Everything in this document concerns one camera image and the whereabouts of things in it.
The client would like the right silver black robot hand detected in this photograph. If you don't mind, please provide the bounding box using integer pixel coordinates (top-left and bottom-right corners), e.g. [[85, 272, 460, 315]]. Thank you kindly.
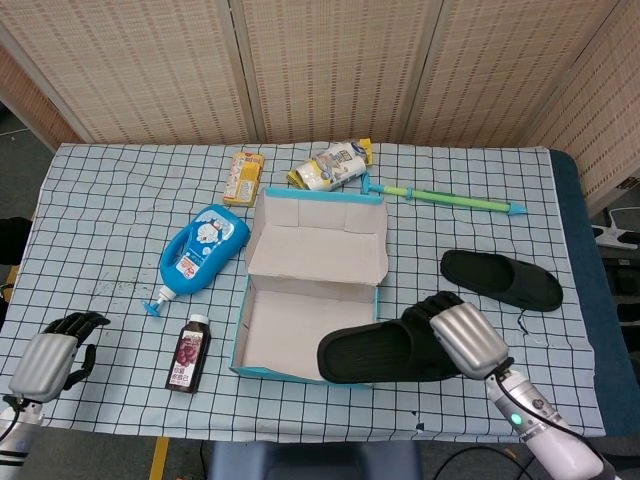
[[402, 291, 514, 381]]

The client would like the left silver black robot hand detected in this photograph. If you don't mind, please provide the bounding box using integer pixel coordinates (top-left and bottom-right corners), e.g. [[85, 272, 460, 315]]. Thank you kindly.
[[8, 310, 112, 404]]

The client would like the black slipper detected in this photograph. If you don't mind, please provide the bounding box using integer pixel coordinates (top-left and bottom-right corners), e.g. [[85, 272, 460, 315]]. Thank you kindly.
[[439, 249, 565, 312], [317, 302, 471, 385]]

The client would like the blue cardboard shoe box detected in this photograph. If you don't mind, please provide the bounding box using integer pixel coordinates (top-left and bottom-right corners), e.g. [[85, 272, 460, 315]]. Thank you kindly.
[[228, 185, 390, 389]]

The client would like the yellow snack box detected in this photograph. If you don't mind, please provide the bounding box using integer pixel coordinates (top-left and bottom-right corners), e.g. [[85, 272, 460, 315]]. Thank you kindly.
[[222, 149, 265, 208]]

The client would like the black bulky object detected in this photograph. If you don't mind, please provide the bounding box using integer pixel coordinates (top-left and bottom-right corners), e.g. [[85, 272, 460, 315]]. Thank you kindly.
[[0, 217, 32, 266]]

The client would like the green water squirter toy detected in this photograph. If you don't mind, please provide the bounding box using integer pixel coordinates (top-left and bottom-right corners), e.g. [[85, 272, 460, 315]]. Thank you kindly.
[[360, 172, 529, 217]]

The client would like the dark grape juice bottle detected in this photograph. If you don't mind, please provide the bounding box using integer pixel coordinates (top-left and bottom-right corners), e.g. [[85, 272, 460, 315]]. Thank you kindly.
[[164, 313, 211, 396]]

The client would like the blue checkered tablecloth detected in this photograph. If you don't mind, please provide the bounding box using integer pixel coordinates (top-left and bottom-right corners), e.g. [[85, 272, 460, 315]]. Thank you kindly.
[[0, 142, 606, 446]]

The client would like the white chair base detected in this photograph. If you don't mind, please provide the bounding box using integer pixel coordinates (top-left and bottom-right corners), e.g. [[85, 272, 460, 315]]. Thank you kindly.
[[592, 205, 640, 249]]

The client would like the blue cartoon pump bottle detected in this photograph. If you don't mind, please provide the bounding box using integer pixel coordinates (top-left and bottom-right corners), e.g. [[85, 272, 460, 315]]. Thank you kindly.
[[141, 203, 251, 319]]

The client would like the blue seat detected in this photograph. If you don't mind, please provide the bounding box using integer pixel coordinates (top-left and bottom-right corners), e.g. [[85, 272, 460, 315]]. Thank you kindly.
[[207, 442, 424, 480]]

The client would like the white yellow snack bag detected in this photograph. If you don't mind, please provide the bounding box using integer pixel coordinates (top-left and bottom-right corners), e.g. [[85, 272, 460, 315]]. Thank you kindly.
[[286, 139, 374, 192]]

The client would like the woven bamboo folding screen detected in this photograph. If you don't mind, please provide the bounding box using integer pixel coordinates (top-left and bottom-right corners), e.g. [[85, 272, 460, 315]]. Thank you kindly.
[[0, 0, 640, 214]]

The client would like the black floor cable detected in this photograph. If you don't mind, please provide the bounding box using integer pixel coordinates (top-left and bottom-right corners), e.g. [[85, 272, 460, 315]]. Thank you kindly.
[[434, 444, 531, 480]]

